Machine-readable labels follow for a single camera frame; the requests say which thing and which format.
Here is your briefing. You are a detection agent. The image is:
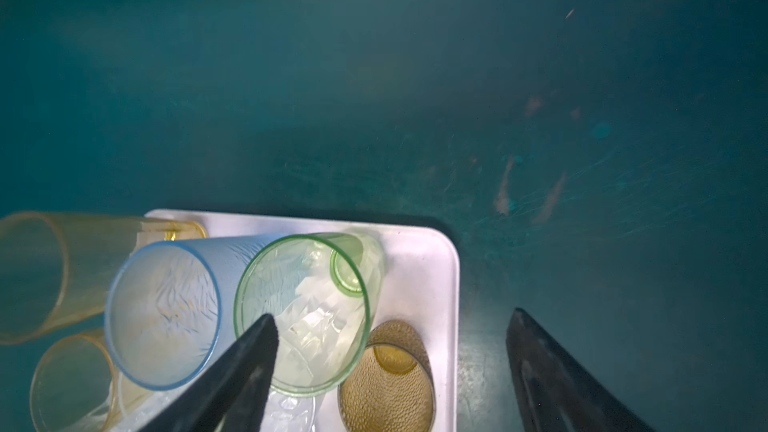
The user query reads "tall pale blue glass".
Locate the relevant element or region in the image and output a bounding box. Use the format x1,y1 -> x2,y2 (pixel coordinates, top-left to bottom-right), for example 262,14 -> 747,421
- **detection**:
105,234 -> 278,391

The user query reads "clear faceted glass back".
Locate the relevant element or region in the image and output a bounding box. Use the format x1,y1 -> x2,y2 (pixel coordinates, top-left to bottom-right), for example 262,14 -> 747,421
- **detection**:
259,390 -> 317,432

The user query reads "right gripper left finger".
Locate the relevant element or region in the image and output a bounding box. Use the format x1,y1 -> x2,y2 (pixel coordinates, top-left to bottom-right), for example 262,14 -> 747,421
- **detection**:
143,314 -> 279,431

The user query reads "small dark brown cup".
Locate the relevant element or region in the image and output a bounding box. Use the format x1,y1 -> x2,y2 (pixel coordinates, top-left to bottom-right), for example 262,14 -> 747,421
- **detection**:
337,320 -> 436,432

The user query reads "tall pale green glass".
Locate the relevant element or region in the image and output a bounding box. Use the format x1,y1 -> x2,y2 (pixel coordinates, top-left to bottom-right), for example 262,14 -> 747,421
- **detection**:
233,231 -> 387,397

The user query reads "lilac plastic tray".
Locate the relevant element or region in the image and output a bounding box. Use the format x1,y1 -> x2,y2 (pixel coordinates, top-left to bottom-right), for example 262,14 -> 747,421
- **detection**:
150,209 -> 460,431

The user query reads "tall yellow glass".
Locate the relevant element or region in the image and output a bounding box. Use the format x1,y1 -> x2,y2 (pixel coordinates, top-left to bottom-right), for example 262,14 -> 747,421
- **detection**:
1,211 -> 208,345

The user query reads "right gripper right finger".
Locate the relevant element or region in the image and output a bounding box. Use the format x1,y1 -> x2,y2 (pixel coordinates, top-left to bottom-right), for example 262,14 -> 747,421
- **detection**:
506,308 -> 652,431

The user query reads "amber faceted glass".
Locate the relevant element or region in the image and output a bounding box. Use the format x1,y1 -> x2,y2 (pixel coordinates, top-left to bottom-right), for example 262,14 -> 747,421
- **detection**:
29,328 -> 152,431

